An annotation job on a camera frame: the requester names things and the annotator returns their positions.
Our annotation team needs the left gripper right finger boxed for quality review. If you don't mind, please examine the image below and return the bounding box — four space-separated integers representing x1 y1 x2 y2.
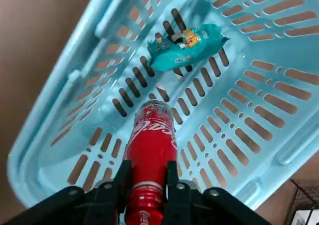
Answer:
164 161 271 225

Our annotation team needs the red cola bottle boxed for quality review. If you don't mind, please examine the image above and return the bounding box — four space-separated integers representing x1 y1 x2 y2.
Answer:
124 99 178 225

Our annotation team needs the teal chips bag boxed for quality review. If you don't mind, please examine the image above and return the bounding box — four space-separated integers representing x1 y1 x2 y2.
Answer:
147 23 231 72

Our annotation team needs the black wire rack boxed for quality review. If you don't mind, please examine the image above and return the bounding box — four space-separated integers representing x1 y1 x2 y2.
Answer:
290 178 319 225

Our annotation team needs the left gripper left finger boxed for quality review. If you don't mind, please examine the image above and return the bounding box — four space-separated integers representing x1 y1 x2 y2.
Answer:
4 160 133 225

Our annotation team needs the light blue plastic basket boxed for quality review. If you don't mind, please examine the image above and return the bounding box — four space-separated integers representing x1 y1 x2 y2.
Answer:
6 0 319 211

